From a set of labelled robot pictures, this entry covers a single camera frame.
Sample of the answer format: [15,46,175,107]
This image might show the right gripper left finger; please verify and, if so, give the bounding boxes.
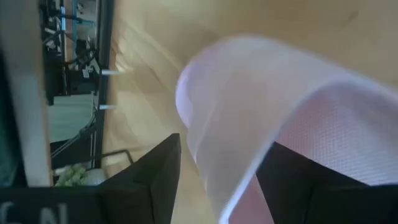
[99,133,182,224]

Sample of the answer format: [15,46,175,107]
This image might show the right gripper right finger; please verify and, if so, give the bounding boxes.
[255,141,398,224]

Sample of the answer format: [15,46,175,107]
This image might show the pink rubber slide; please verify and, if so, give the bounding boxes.
[174,34,398,224]

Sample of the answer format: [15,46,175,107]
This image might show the black metal table frame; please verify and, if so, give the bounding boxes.
[46,0,135,170]

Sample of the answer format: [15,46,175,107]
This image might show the small green potted plant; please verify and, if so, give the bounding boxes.
[54,163,106,187]

